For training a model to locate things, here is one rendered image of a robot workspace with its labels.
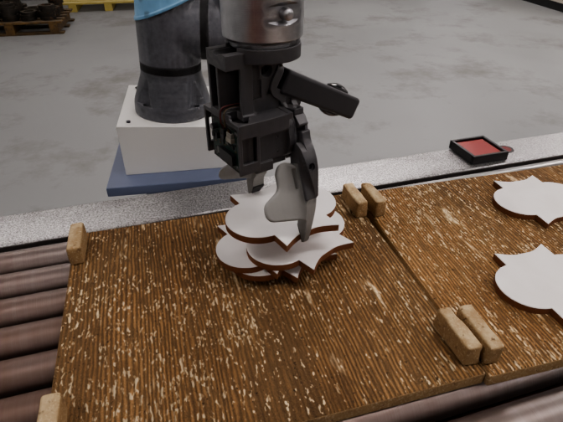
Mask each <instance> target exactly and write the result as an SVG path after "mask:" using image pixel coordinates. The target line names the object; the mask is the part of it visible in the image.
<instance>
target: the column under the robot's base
mask: <svg viewBox="0 0 563 422"><path fill-rule="evenodd" d="M221 168H222V167H218V168H207V169H196V170H186V171H175V172H154V173H143V174H132V175H127V174H126V170H125V166H124V162H123V158H122V154H121V147H120V142H119V146H118V148H117V152H116V157H115V160H114V163H113V166H112V170H111V175H110V177H109V181H108V184H107V187H106V191H107V195H108V197H115V196H125V195H135V194H145V193H146V194H147V195H148V194H153V193H164V192H169V191H175V190H181V189H186V188H197V187H203V186H209V185H215V184H220V183H231V182H236V181H242V180H246V178H236V179H220V177H219V172H220V169H221Z"/></svg>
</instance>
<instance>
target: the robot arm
mask: <svg viewBox="0 0 563 422"><path fill-rule="evenodd" d="M134 10H135V15H134V20H135V22H136V30H137V46H138V53H139V62H140V76H139V80H138V84H137V91H136V94H135V98H134V103H135V111H136V113H137V114H138V115H139V116H140V117H141V118H143V119H146V120H148V121H154V122H158V123H167V124H178V123H187V122H192V121H197V120H200V119H202V118H204V119H205V127H206V136H207V145H208V150H209V151H212V150H214V154H215V155H217V156H218V157H219V158H221V159H222V160H223V161H224V162H226V163H227V165H225V166H223V167H222V168H221V169H220V172H219V177H220V179H236V178H246V181H247V187H248V193H255V192H258V191H260V190H261V189H262V187H263V186H264V176H265V175H266V171H268V170H271V169H273V163H276V162H280V161H283V160H286V158H289V157H290V158H291V163H288V162H283V163H281V164H280V165H278V167H277V168H276V171H275V178H276V192H275V194H274V195H273V196H272V197H271V198H270V199H269V200H268V202H267V203H266V204H265V207H264V213H265V216H266V219H267V220H268V221H270V222H272V223H276V222H286V221H297V227H298V230H299V233H300V238H301V241H302V242H305V241H307V240H308V239H309V235H310V232H311V228H312V222H313V219H314V214H315V209H316V203H317V196H318V160H317V155H316V152H315V149H314V146H313V144H312V139H311V135H310V130H309V129H308V126H307V124H308V122H307V118H306V115H305V114H304V112H303V107H302V106H300V104H301V102H304V103H307V104H309V105H311V106H316V107H318V108H319V110H320V111H321V112H322V113H323V114H325V115H327V116H343V117H346V118H348V119H350V118H352V117H353V116H354V113H355V111H356V109H357V107H358V105H359V99H358V98H357V97H354V96H352V95H350V94H348V91H347V90H346V88H345V87H344V86H342V85H341V84H339V83H328V84H327V85H326V84H324V83H323V82H320V81H318V80H315V79H313V78H310V77H308V76H306V75H303V74H301V73H298V72H296V71H295V70H292V69H288V68H287V67H285V66H283V64H285V63H288V62H292V61H293V60H296V59H298V58H299V57H300V56H301V45H302V41H301V39H300V38H301V37H302V35H303V20H304V0H134ZM201 59H207V66H208V76H209V92H208V89H207V86H206V84H205V81H204V77H203V75H202V68H201ZM210 117H211V119H212V123H210V125H209V118H210ZM210 128H211V129H212V136H213V138H214V139H211V135H210Z"/></svg>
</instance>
